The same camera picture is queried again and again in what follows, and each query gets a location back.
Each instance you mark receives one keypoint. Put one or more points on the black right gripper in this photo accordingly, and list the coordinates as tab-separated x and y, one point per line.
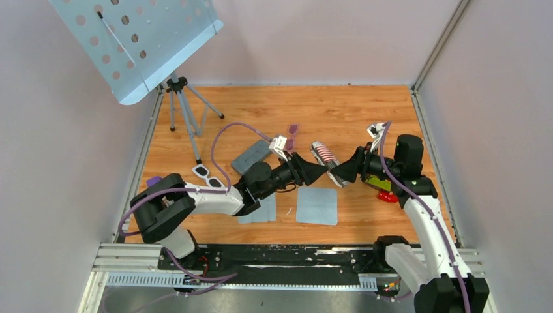
358	164

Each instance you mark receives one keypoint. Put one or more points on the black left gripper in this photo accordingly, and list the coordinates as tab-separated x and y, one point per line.
304	172

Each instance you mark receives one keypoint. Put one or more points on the flag print glasses case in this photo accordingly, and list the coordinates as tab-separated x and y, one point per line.
325	157

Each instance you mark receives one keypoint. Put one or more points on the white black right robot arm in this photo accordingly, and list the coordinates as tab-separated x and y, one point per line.
442	281

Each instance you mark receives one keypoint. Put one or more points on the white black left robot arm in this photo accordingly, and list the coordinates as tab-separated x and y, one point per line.
160	210

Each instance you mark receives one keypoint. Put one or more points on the pink transparent sunglasses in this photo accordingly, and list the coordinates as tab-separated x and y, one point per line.
292	132

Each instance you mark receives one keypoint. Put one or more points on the right light blue cloth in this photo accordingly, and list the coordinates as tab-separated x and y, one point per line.
317	206

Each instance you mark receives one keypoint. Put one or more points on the light blue cloth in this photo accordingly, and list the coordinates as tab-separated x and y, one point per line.
266	213
317	206

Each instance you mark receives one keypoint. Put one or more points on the green toy brick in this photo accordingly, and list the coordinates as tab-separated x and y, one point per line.
378	183

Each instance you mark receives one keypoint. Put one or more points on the red toy arch block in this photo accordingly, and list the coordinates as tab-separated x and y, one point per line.
388	197

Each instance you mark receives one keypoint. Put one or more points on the grey-green glasses case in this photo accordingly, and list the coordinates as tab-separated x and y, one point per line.
257	152

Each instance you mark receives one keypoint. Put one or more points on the left light blue cloth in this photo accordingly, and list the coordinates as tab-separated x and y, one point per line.
266	213

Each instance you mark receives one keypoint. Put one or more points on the purple glasses case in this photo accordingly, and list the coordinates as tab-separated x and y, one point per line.
153	181

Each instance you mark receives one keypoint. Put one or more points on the perforated metal music stand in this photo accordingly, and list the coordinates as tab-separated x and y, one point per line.
139	45

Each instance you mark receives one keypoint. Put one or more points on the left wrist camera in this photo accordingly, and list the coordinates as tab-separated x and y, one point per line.
277	147

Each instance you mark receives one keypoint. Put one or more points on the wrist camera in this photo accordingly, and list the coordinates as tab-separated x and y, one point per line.
277	147
376	130

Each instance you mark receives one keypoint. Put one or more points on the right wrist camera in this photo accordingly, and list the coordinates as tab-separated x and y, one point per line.
376	130

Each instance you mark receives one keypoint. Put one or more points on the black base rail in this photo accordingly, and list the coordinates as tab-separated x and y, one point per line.
250	267

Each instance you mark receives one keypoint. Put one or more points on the white frame black sunglasses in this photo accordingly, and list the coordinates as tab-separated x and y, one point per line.
201	171

